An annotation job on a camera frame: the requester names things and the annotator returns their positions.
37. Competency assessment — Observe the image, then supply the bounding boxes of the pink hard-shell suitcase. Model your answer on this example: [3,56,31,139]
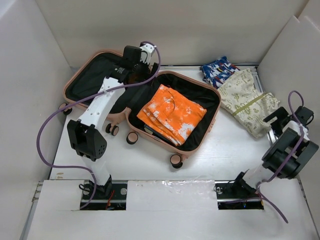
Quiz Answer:
[58,49,222,169]

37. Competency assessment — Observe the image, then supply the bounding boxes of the blue white patterned shorts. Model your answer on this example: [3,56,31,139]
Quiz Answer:
[199,56,240,89]

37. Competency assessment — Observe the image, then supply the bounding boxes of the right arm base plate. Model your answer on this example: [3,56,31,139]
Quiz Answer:
[213,180,264,210]

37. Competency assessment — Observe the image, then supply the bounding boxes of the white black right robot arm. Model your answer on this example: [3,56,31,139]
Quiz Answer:
[226,105,319,199]

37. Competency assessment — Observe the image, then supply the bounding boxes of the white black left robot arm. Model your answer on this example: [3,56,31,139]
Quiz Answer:
[67,41,160,199]

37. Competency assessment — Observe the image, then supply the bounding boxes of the orange white tie-dye shorts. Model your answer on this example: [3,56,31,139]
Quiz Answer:
[137,84,207,146]

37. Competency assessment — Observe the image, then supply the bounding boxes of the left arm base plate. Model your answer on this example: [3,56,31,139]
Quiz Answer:
[79,180,128,211]

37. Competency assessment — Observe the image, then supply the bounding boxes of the white foam board front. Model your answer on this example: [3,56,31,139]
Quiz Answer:
[28,180,318,240]

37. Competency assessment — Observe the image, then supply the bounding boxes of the cream patterned shorts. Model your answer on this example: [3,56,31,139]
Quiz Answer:
[218,68,280,139]

